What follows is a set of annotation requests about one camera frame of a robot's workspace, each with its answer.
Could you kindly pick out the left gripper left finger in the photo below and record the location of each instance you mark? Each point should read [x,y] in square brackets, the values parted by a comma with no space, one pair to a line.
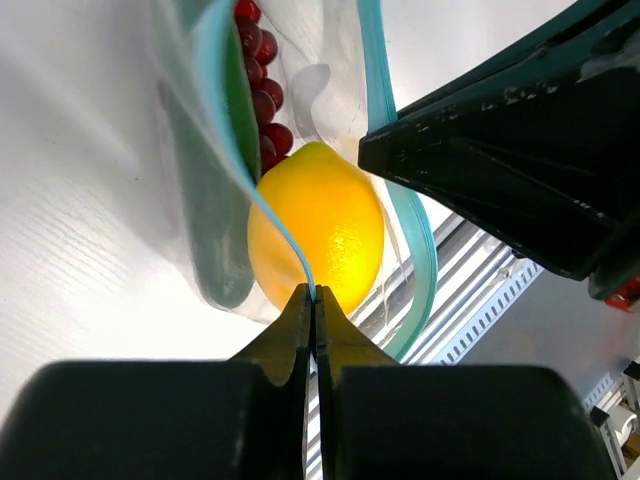
[243,418]

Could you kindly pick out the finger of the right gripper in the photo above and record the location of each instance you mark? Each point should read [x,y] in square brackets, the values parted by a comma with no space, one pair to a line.
[539,145]

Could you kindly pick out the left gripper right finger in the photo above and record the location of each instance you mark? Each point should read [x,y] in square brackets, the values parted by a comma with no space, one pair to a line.
[384,420]

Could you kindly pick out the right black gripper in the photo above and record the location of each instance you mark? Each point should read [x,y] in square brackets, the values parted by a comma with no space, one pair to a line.
[615,280]

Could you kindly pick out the yellow lemon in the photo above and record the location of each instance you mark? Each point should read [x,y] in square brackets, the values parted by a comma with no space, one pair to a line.
[331,210]

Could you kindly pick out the clear zip top bag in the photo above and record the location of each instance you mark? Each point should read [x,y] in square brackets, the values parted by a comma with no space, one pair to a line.
[332,64]

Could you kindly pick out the red grape bunch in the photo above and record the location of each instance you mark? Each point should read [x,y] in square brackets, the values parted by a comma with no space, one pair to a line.
[260,48]

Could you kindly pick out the green cucumber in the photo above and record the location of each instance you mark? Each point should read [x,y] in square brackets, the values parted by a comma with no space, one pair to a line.
[215,208]

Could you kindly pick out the aluminium mounting rail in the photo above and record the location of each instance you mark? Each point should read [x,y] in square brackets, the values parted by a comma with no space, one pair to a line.
[479,278]

